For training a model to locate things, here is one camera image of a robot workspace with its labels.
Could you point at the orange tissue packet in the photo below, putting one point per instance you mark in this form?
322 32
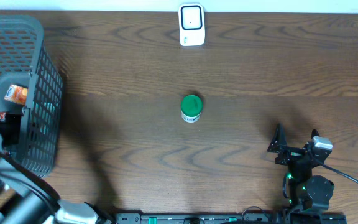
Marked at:
16 94

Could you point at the green lid jar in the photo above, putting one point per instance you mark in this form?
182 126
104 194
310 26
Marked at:
191 108

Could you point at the red Top chocolate bar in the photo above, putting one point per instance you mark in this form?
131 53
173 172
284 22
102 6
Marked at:
3 116

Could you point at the teal wet wipes pack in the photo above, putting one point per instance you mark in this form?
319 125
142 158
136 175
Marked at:
43 121

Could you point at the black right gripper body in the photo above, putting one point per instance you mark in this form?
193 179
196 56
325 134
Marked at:
290 155

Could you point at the grey plastic basket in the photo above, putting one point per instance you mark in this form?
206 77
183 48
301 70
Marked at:
31 93

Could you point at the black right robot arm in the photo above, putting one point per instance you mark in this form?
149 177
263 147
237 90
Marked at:
308 194

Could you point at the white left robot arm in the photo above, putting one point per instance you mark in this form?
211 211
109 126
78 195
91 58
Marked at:
26 198

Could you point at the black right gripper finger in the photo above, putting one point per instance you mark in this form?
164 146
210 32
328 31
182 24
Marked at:
278 142
314 133

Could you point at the white barcode scanner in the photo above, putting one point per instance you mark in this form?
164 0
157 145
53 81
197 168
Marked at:
191 25

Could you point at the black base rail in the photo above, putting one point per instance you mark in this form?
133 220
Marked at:
257 218

